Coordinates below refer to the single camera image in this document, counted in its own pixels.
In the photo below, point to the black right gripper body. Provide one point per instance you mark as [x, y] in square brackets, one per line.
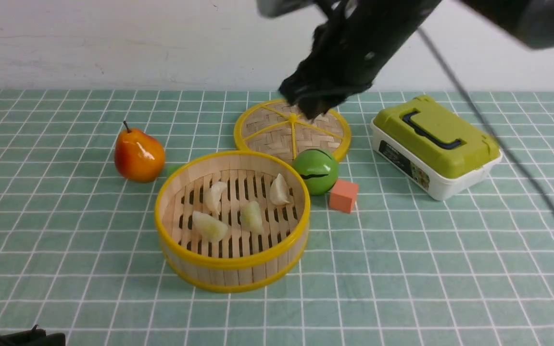
[349, 50]

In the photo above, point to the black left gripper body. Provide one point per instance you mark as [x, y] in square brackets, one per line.
[33, 337]

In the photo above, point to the white dumpling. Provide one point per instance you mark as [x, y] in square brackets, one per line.
[212, 197]
[279, 193]

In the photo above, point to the pale green dumpling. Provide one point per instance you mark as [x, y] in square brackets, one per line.
[251, 218]
[211, 229]

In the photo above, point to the bamboo steamer lid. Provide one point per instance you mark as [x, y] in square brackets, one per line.
[275, 128]

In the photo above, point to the bamboo steamer tray yellow rim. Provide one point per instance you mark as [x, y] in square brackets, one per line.
[241, 261]

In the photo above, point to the green grid tablecloth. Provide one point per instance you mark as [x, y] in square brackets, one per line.
[79, 253]

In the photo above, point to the green ball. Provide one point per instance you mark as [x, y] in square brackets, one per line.
[318, 168]

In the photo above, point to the green lidded plastic box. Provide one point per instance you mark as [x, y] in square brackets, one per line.
[435, 148]

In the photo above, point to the orange foam cube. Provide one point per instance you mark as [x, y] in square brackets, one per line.
[343, 196]

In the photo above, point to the orange plastic pear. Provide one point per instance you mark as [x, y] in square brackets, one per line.
[138, 156]

